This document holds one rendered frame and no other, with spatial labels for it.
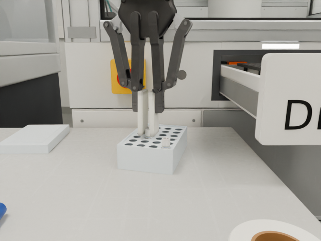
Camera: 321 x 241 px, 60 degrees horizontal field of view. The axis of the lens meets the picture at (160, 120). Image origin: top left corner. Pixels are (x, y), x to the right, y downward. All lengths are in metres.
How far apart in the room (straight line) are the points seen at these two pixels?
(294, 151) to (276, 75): 0.42
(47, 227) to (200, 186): 0.19
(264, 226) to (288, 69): 0.19
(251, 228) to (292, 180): 0.54
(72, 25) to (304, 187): 0.67
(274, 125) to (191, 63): 0.32
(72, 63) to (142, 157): 0.32
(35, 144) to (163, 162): 0.23
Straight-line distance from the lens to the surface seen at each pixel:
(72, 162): 0.46
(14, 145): 0.53
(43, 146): 0.51
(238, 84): 0.51
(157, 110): 0.42
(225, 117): 0.66
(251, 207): 0.35
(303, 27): 0.70
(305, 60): 0.36
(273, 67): 0.35
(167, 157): 0.39
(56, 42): 1.61
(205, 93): 0.64
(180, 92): 0.63
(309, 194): 0.82
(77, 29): 0.65
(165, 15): 0.41
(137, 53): 0.42
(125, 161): 0.41
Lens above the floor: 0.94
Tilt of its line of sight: 15 degrees down
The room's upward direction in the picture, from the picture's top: straight up
